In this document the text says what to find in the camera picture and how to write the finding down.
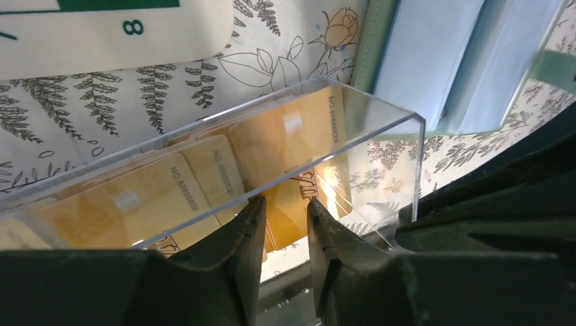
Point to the green leather card holder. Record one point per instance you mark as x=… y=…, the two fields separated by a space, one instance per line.
x=460 y=65

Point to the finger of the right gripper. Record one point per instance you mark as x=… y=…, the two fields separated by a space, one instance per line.
x=526 y=205

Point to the green white chessboard mat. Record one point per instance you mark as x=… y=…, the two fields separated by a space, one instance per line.
x=47 y=38

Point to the orange card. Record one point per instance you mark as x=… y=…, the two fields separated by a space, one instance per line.
x=213 y=164
x=290 y=152
x=135 y=207

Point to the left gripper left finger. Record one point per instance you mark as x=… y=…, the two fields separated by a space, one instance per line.
x=213 y=282

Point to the clear plastic card box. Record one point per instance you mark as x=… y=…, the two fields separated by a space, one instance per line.
x=367 y=120

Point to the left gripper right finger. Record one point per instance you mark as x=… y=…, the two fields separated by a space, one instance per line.
x=356 y=283

